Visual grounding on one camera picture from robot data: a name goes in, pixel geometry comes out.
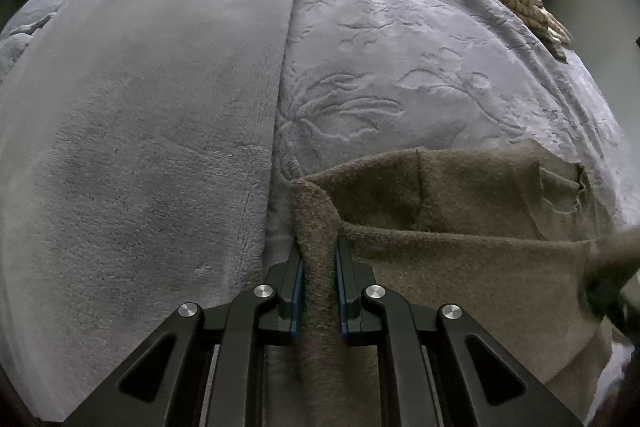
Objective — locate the plain grey fleece blanket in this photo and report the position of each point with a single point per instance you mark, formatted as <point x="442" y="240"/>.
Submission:
<point x="150" y="132"/>

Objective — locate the brown knit garment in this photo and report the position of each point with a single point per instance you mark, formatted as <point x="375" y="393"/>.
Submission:
<point x="450" y="267"/>

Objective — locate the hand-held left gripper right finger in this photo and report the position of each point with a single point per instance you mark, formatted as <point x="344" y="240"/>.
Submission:
<point x="341" y="302"/>

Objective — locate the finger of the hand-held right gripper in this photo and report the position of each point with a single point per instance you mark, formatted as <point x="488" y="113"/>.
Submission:
<point x="607" y="304"/>

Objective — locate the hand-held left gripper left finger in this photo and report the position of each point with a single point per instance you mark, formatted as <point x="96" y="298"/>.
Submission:
<point x="298" y="302"/>

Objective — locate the embossed grey blanket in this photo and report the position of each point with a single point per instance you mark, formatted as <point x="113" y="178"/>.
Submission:
<point x="400" y="57"/>

